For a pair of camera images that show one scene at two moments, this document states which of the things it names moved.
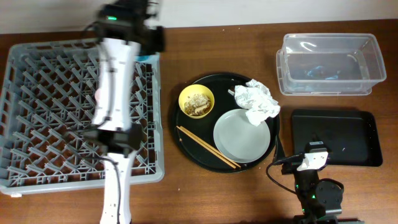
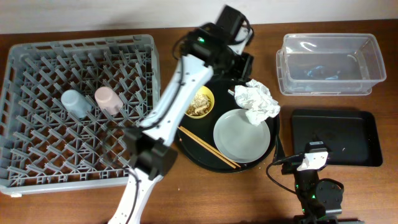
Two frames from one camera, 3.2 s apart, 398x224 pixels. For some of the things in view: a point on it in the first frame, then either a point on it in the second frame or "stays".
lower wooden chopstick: [206, 147] stays
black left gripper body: [156, 38] → [245, 66]
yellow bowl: [196, 101] stays
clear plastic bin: [329, 64] stays
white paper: [257, 100] stays
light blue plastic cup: [154, 58] → [78, 104]
